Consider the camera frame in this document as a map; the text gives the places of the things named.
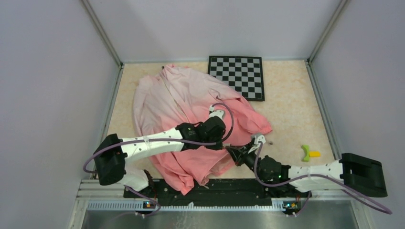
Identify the pink zip-up jacket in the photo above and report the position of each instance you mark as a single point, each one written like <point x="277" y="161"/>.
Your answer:
<point x="183" y="95"/>

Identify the aluminium frame rail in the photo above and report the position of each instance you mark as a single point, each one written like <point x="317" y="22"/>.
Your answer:
<point x="111" y="206"/>

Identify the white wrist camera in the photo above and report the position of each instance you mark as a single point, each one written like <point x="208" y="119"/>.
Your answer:
<point x="257" y="140"/>
<point x="216" y="112"/>

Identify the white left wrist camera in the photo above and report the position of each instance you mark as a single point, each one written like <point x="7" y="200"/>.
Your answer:
<point x="216" y="112"/>

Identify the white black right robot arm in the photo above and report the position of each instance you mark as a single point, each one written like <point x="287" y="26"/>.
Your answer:
<point x="351" y="172"/>

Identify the black white checkerboard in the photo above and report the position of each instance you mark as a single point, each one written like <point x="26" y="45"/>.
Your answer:
<point x="244" y="74"/>

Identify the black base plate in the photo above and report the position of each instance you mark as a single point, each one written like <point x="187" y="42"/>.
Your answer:
<point x="221" y="193"/>

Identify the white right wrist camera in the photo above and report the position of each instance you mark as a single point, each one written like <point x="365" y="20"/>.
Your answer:
<point x="257" y="140"/>

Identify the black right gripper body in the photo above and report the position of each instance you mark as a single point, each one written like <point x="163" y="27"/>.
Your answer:
<point x="251" y="160"/>

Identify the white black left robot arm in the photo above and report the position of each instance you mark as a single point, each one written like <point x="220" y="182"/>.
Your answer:
<point x="114" y="154"/>

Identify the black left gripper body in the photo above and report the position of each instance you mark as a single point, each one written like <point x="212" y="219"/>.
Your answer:
<point x="213" y="143"/>

